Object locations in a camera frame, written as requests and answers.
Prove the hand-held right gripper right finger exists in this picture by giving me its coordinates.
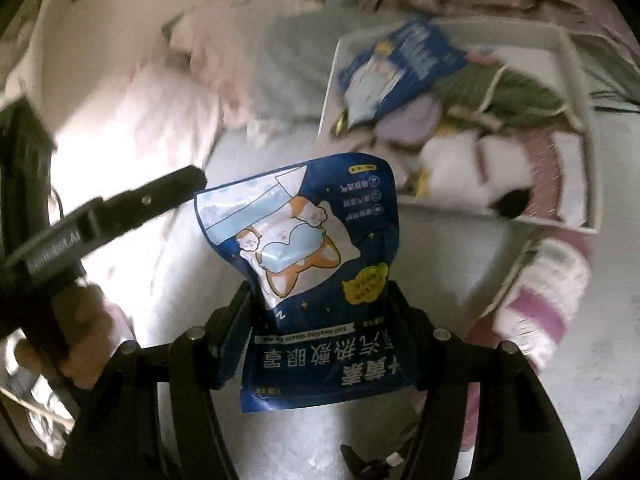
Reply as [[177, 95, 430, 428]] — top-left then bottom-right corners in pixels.
[[387, 281, 577, 480]]

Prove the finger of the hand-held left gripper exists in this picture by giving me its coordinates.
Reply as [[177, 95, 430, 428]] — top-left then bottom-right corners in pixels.
[[92, 164, 208, 242]]

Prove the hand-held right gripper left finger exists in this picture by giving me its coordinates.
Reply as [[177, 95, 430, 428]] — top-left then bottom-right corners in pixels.
[[64, 284, 257, 480]]

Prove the blue eye mask packet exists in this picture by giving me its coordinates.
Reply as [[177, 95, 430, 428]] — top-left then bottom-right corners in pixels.
[[336, 19, 472, 122], [193, 152, 427, 414]]

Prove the purple labelled bottle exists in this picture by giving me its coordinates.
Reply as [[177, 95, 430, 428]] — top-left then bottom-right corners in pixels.
[[494, 239, 592, 372]]

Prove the white plush toy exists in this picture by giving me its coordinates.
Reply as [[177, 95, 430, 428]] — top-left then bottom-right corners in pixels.
[[419, 129, 534, 219]]

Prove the lilac round plush pouch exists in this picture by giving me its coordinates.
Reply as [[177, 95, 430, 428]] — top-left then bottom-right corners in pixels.
[[374, 97, 444, 149]]

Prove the pink glitter scouring cloth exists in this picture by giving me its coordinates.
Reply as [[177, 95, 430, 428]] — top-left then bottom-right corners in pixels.
[[519, 126, 572, 222]]

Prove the green plaid pouch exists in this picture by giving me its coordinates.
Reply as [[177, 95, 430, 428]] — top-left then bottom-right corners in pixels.
[[434, 62, 569, 122]]

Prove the white shallow box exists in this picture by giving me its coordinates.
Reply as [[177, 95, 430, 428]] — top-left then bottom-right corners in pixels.
[[317, 17, 602, 234]]

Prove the person's left hand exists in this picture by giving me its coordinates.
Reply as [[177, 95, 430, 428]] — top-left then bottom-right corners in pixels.
[[14, 284, 137, 390]]

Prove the pale green quilt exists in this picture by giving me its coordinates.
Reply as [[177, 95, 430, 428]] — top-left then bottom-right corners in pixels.
[[249, 0, 441, 147]]

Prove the white cable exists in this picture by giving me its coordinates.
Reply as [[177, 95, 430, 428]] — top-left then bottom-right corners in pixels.
[[0, 384, 77, 427]]

